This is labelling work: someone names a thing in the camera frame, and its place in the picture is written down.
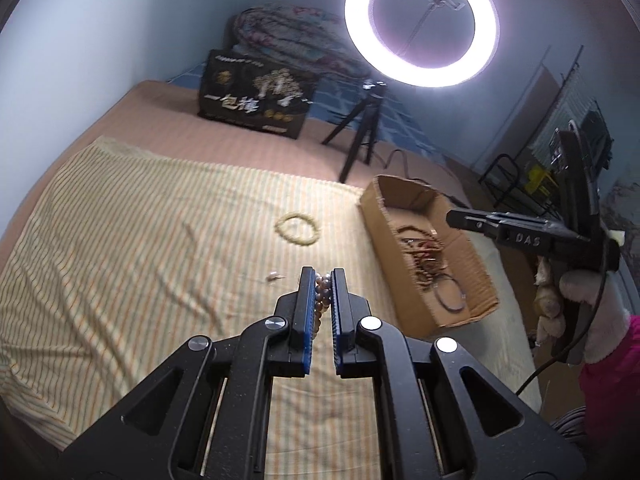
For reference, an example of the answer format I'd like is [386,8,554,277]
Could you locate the brown bead bracelet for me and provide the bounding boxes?
[312,271,335,331]

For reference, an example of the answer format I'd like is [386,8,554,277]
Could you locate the cardboard box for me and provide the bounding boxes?
[360,174,501,340]

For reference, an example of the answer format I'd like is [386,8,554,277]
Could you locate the black tripod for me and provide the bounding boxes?
[321,80,388,184]

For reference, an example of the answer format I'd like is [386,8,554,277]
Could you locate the black printed gift box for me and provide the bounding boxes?
[197,49,317,140]

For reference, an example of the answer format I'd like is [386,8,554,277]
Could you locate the striped hanging towel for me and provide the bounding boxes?
[532,67,586,161]

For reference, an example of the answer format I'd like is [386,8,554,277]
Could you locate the black cable with switch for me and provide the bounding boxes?
[382,149,471,208]

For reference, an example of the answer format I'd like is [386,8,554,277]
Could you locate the cream bead bracelet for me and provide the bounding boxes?
[276,212,321,247]

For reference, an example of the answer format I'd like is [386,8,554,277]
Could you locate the thin dark bangle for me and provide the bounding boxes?
[434,276,471,314]

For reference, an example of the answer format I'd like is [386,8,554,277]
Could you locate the dark hanging clothes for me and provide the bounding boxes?
[582,110,613,171]

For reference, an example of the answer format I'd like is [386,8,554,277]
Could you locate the yellow box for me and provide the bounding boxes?
[522,165,551,196]

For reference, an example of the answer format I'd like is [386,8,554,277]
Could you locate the person's right forearm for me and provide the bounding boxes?
[579,314,640,461]

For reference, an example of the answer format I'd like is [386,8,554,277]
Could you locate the yellow striped cloth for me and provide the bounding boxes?
[0,136,543,453]

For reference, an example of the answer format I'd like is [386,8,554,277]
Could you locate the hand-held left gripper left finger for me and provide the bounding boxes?
[62,267,321,480]

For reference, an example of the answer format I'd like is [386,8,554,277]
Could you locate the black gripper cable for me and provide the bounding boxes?
[514,240,621,397]

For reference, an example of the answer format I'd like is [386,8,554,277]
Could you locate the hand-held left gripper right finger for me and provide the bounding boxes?
[330,267,587,480]

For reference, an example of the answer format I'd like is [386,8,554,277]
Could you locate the tan bed sheet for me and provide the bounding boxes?
[0,79,466,261]

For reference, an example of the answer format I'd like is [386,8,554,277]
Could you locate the round ring light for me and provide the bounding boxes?
[344,0,501,87]

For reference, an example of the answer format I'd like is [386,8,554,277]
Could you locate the person's right hand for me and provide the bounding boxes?
[532,257,632,365]

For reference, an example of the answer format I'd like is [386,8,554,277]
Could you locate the grey coiled cable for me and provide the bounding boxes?
[550,405,592,442]

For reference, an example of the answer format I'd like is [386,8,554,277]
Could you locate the floral quilt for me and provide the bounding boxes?
[227,5,368,81]

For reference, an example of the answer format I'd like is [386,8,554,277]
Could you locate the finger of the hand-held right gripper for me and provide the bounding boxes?
[446,208,503,241]

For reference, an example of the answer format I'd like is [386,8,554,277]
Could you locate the long wooden bead necklace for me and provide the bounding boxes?
[395,225,451,291]

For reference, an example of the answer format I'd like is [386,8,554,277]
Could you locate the black clothes rack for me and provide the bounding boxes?
[477,45,616,216]

